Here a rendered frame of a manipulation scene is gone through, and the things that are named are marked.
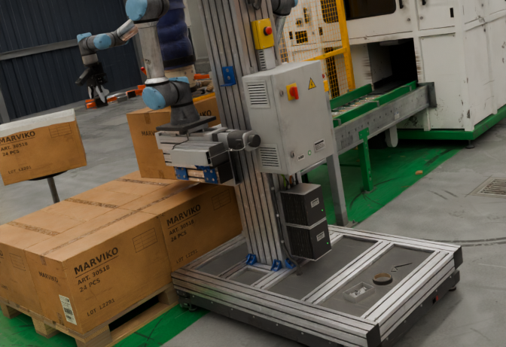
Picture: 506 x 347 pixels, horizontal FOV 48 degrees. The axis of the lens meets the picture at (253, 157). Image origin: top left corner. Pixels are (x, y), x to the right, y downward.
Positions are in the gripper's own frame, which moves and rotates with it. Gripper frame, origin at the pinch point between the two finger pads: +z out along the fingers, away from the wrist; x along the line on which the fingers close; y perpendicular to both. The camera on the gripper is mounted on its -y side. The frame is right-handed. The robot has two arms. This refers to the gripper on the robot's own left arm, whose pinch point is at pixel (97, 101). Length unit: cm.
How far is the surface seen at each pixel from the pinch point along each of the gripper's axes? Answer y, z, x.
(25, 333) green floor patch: -53, 120, 48
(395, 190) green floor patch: 199, 121, -55
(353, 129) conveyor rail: 183, 68, -36
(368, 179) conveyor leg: 193, 111, -36
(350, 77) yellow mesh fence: 303, 50, 36
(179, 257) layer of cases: 16, 95, -17
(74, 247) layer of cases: -38, 66, -5
